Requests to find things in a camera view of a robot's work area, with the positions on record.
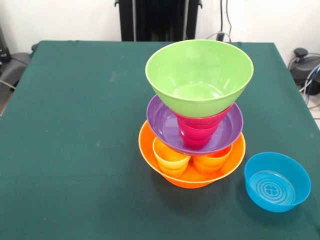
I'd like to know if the dark green tablecloth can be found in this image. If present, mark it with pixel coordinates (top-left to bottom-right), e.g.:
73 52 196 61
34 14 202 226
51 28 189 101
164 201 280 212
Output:
0 39 320 240

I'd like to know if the light green bowl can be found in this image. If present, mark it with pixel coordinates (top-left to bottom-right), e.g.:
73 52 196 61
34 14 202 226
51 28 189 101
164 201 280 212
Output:
145 39 255 118

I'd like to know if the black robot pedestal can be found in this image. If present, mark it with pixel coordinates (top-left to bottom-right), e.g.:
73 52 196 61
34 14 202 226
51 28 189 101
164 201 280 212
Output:
114 0 203 42

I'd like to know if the black metal stand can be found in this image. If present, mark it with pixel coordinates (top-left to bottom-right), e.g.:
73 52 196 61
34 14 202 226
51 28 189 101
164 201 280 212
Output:
0 24 12 63

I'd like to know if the red-pink cup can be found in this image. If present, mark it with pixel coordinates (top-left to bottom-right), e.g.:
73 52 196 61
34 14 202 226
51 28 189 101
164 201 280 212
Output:
177 117 222 151

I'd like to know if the yellow cup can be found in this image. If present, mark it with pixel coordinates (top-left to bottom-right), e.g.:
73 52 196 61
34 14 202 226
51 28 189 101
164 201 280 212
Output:
152 136 193 179

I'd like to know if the orange cup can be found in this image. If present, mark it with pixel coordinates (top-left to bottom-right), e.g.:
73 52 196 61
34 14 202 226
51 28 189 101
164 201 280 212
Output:
192 147 234 178

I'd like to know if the large orange bowl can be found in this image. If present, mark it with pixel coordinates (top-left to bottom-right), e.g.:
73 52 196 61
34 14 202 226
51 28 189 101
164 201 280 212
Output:
138 119 247 189

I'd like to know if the light blue bowl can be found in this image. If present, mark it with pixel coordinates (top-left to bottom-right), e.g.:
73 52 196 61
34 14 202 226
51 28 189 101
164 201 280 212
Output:
243 151 312 214

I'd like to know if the red-pink bowl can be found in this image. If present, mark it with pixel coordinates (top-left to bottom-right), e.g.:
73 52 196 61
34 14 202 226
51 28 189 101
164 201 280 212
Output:
172 103 235 128

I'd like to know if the purple bowl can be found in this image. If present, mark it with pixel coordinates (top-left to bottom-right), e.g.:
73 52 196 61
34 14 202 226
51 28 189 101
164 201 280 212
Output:
146 94 244 156

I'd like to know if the tangle of cables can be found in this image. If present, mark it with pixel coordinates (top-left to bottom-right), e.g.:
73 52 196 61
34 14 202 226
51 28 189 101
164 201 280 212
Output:
298 63 320 110

